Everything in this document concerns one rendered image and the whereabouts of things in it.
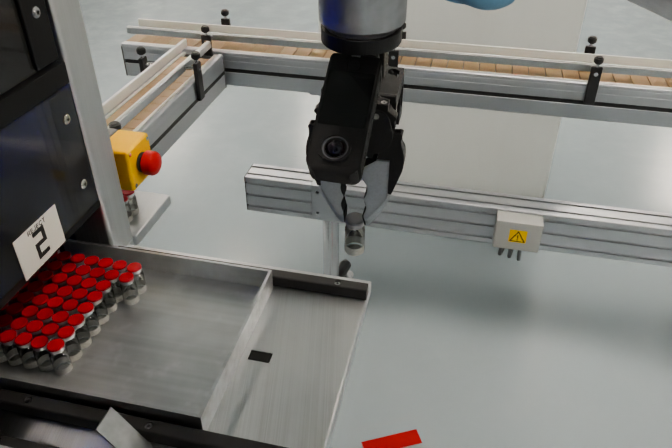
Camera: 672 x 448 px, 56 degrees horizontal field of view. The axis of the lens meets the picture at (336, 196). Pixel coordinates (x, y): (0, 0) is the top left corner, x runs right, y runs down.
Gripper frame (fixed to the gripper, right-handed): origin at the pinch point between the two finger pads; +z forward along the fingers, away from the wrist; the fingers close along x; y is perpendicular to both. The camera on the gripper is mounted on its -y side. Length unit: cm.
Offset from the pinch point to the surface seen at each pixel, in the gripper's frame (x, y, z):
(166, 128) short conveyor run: 51, 54, 28
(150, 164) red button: 37.2, 23.8, 15.0
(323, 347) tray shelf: 4.4, 2.6, 25.5
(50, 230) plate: 40.4, 2.8, 11.5
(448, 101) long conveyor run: -7, 88, 34
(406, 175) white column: 7, 145, 99
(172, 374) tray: 21.9, -6.0, 24.8
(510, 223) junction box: -26, 83, 65
